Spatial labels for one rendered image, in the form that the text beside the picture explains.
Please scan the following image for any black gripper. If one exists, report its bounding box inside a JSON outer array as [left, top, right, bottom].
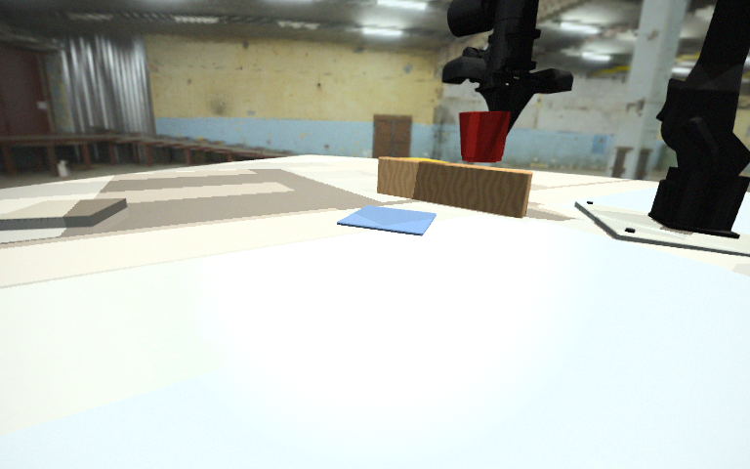
[[441, 19, 574, 135]]

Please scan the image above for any red cup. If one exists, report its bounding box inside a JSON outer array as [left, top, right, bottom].
[[459, 111, 511, 162]]

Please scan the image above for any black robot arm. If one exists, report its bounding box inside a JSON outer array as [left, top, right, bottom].
[[447, 0, 750, 239]]

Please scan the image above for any brown wooden block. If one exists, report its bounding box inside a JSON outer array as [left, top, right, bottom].
[[377, 156, 533, 218]]

